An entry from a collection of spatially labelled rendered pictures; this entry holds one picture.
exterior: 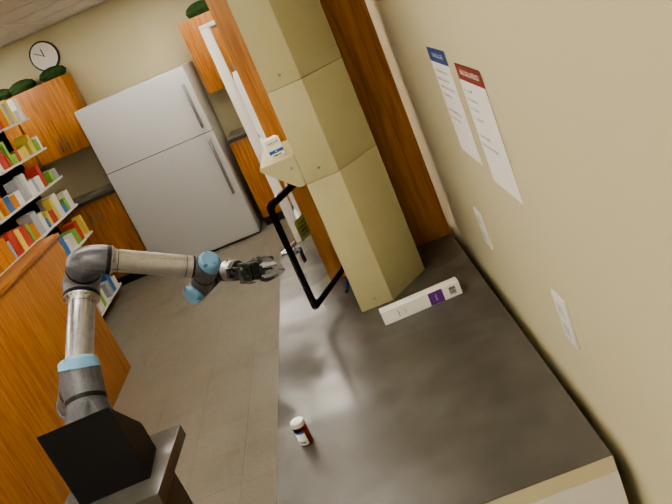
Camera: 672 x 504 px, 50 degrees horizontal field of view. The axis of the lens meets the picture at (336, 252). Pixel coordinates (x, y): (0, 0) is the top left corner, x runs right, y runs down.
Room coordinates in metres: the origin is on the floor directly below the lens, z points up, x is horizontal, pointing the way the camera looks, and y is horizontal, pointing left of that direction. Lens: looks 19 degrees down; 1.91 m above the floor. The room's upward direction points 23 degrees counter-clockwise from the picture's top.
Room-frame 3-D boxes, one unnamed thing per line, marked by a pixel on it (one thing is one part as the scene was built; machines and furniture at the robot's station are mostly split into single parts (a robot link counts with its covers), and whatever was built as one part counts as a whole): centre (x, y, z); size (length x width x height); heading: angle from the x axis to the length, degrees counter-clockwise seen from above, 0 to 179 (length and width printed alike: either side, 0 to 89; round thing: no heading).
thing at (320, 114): (2.32, -0.14, 1.32); 0.32 x 0.25 x 0.77; 176
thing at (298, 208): (2.35, 0.07, 1.19); 0.30 x 0.01 x 0.40; 149
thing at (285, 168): (2.34, 0.05, 1.46); 0.32 x 0.12 x 0.10; 176
